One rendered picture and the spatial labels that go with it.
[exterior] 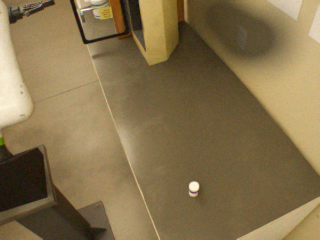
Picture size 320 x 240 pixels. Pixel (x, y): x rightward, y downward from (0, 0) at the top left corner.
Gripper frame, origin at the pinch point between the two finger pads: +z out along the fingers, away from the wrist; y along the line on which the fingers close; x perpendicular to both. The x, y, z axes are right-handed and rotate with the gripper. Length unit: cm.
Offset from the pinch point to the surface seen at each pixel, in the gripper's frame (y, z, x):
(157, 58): -39, 49, 33
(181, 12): -2, 82, 29
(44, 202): -99, -26, 36
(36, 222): -95, -40, 60
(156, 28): -39, 50, 13
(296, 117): -111, 87, 26
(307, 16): -99, 87, -16
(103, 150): -15, -1, 131
